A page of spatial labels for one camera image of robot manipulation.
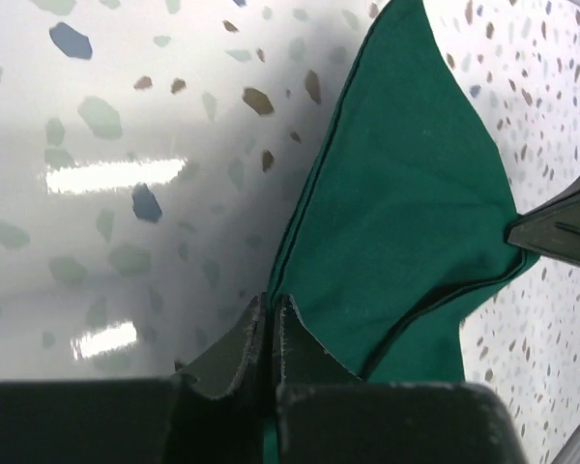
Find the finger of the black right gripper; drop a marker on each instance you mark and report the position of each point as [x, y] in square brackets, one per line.
[552, 229]

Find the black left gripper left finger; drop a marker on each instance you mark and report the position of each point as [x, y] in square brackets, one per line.
[219, 415]

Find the dark green surgical cloth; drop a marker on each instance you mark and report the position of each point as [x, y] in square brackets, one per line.
[397, 237]

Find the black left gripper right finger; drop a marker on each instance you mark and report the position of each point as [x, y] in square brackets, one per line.
[309, 385]

